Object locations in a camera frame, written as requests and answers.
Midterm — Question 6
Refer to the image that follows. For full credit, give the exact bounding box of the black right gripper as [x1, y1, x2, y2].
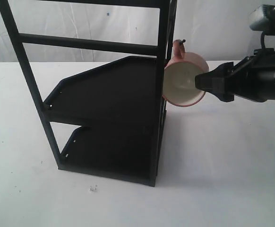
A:
[195, 48, 275, 102]

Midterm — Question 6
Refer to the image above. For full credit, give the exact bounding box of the pink mug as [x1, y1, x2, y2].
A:
[163, 40, 209, 107]

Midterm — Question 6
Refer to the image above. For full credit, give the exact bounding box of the black rack hook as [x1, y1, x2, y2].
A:
[176, 39, 186, 45]

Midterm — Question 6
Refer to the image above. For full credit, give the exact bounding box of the white backdrop cloth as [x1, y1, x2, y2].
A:
[0, 0, 275, 62]

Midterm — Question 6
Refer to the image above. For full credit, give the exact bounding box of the black metal shelf rack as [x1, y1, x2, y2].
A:
[0, 0, 177, 187]

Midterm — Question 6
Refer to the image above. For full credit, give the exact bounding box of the black camera cable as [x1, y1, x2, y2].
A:
[253, 33, 272, 55]

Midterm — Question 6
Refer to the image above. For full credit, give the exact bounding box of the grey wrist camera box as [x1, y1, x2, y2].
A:
[249, 4, 275, 36]

